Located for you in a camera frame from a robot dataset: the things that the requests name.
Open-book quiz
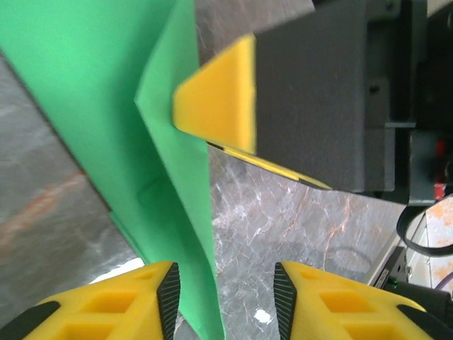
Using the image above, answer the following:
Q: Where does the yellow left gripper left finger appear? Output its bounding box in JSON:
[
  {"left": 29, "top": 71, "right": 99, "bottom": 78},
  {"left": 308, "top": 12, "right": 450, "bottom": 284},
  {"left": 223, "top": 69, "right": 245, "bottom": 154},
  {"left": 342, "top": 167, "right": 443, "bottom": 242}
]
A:
[{"left": 0, "top": 261, "right": 182, "bottom": 340}]

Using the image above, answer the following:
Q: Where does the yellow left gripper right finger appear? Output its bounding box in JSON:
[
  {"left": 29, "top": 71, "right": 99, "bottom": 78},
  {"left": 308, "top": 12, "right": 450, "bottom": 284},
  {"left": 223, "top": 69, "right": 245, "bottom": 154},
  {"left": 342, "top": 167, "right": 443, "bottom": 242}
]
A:
[{"left": 274, "top": 261, "right": 453, "bottom": 340}]

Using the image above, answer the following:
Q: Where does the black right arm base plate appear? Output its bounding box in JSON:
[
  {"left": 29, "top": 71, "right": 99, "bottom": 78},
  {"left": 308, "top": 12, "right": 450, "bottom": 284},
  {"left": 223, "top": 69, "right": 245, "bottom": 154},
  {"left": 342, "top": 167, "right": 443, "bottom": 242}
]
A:
[{"left": 373, "top": 246, "right": 413, "bottom": 288}]

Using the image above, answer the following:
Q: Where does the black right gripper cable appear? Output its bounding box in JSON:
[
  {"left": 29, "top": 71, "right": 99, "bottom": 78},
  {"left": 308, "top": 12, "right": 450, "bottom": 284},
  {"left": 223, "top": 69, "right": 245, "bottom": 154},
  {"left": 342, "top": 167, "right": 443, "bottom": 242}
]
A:
[{"left": 396, "top": 202, "right": 453, "bottom": 256}]

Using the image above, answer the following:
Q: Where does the wide aluminium base rail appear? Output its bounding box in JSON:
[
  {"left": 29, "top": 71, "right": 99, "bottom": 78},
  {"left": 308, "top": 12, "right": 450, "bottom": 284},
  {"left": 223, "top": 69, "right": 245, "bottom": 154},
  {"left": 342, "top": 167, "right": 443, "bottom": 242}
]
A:
[{"left": 366, "top": 208, "right": 431, "bottom": 288}]

